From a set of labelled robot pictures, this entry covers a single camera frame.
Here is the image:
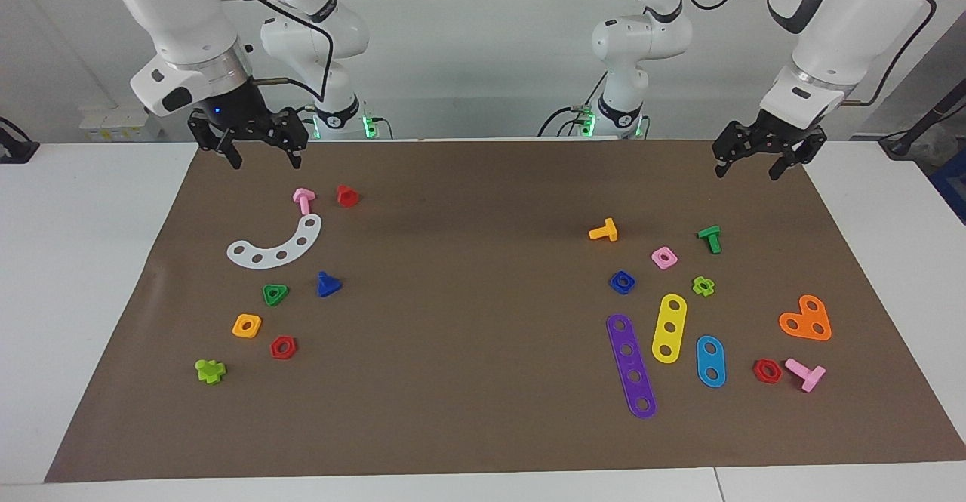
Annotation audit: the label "white curved plate with holes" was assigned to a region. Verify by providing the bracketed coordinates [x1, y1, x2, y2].
[226, 214, 323, 269]

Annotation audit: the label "white power strip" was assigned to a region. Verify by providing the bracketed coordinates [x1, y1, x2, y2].
[79, 106, 163, 143]

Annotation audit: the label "black stand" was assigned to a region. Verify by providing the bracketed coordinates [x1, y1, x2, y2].
[879, 94, 966, 159]

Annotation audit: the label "orange heart-shaped plate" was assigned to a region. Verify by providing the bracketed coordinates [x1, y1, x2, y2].
[778, 294, 833, 342]

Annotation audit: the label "yellow three-hole plate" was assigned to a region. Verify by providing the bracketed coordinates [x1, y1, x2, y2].
[651, 293, 689, 365]

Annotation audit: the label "blue crate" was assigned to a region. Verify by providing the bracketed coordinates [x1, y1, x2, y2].
[927, 147, 966, 225]

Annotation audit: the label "blue two-hole plate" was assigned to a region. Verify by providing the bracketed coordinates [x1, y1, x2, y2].
[695, 335, 728, 389]

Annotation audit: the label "purple four-hole plate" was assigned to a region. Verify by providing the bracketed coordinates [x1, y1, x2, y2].
[606, 313, 658, 420]

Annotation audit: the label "black clamp device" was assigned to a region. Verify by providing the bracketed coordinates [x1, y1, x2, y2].
[0, 117, 40, 165]

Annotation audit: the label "brown table mat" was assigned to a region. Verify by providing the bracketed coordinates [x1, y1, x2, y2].
[44, 138, 966, 484]

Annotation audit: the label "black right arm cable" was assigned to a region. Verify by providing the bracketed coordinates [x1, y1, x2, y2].
[249, 0, 334, 104]

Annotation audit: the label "black base cables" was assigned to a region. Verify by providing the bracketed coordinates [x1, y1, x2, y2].
[537, 72, 608, 138]

